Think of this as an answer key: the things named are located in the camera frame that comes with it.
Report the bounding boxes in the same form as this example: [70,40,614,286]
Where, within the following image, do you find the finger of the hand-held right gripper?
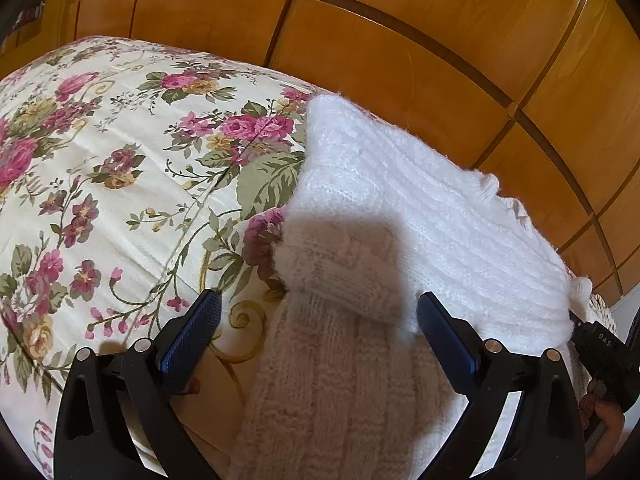
[568,310,629,377]

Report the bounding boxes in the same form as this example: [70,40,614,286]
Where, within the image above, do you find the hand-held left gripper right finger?
[417,290,587,480]

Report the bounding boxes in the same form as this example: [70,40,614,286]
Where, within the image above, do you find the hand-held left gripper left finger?
[53,289,222,480]

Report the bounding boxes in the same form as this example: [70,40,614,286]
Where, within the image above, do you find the white knit sweater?
[227,92,621,480]

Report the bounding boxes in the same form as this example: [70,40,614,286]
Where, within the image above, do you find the person's right hand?
[580,380,629,466]

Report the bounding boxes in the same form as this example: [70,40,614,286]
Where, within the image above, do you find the floral bedspread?
[0,35,326,480]

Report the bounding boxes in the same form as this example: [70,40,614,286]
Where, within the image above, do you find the wooden wardrobe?
[0,0,640,306]

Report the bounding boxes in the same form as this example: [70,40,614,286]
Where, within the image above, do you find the dark shelf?
[0,0,71,56]

